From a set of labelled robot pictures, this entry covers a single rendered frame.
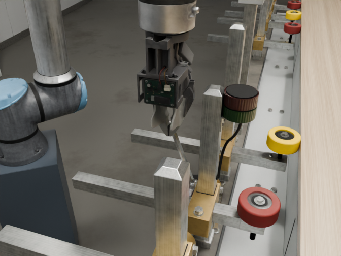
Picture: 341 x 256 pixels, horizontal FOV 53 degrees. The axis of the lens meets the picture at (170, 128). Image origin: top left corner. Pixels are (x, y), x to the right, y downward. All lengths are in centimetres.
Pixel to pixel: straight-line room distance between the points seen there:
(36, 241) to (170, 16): 39
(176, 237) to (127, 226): 139
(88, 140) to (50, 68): 128
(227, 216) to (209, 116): 21
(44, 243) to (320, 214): 49
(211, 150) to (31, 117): 78
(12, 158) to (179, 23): 95
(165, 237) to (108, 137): 204
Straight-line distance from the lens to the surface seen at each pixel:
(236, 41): 83
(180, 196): 40
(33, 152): 134
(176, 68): 58
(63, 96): 128
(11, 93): 124
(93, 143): 244
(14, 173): 133
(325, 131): 96
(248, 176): 119
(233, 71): 85
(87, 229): 186
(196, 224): 70
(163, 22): 52
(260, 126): 146
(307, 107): 105
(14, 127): 128
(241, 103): 59
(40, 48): 123
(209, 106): 62
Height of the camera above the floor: 138
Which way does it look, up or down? 33 degrees down
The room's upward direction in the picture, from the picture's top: straight up
